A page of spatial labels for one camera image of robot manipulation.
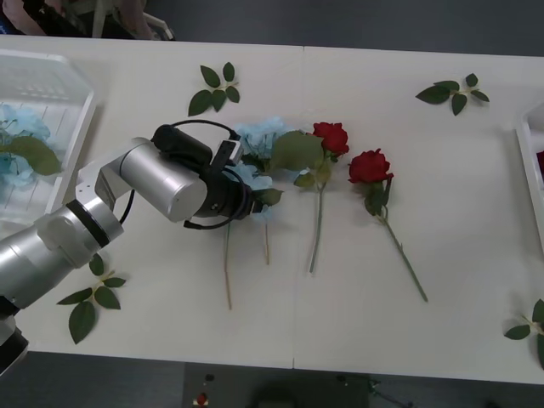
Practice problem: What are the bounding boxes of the loose green leaf twig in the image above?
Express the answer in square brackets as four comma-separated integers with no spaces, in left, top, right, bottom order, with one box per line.
[56,252,128,346]
[503,298,544,371]
[188,61,241,117]
[415,72,490,117]

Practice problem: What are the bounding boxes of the red rose long bent stem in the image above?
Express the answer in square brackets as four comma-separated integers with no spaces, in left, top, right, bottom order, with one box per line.
[348,148,429,303]

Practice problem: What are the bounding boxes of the person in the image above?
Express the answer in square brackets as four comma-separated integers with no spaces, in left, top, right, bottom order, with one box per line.
[0,0,176,43]

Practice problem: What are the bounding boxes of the pale blue flower long stem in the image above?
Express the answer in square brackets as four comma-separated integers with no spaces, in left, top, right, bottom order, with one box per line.
[222,116,325,311]

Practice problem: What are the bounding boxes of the shallow white plastic box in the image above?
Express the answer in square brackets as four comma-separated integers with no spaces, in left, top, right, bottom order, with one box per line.
[515,100,544,223]
[0,48,97,231]

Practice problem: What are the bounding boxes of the dark robot torso red buttons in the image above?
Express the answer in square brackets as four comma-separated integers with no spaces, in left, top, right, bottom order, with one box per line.
[183,364,416,408]

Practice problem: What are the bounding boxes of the pale blue flower short stem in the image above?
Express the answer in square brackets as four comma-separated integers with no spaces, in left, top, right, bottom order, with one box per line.
[229,163,285,267]

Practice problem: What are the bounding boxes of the pale blue flower large leaf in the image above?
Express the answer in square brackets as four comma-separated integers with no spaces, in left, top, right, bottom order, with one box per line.
[0,103,64,189]

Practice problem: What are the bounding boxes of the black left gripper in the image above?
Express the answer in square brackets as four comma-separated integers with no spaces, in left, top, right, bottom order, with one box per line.
[198,167,264,223]

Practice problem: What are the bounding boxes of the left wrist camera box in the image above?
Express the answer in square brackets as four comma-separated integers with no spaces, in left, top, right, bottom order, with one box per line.
[214,138,244,167]

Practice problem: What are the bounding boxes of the red rose straight stem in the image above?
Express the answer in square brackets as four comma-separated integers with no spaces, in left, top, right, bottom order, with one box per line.
[293,122,351,275]

